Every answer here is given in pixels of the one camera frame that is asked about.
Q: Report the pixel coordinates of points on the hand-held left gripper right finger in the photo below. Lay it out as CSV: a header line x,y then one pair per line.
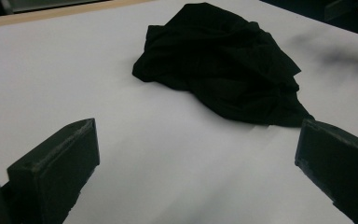
x,y
341,165

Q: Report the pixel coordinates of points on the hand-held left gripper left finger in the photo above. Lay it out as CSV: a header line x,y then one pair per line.
x,y
52,168

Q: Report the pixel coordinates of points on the black pants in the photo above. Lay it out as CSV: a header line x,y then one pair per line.
x,y
223,68

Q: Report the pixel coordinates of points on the white table board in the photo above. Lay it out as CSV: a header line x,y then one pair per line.
x,y
74,77

